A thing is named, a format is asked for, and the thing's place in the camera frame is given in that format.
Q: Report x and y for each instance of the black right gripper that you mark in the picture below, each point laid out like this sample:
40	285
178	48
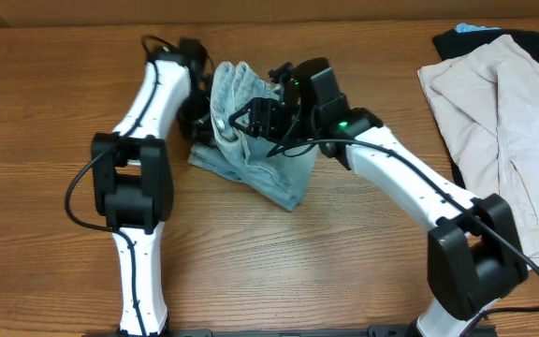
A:
274	113

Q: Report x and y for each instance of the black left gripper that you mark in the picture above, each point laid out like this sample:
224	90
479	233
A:
199	124

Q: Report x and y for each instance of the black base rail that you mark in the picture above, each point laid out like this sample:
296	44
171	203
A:
374	331

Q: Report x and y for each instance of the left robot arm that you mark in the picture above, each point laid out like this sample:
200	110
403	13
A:
132	177

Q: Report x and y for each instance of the light blue denim shorts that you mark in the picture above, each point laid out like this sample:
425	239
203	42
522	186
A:
283	178

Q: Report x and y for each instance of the beige folded garment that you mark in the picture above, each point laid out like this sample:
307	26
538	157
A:
486	105

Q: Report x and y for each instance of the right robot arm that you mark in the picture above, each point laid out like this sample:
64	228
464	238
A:
474	251

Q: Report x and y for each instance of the black folded garment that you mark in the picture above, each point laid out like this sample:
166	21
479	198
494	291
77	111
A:
451	44

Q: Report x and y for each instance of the small blue cloth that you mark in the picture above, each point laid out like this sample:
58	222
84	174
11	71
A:
464	27

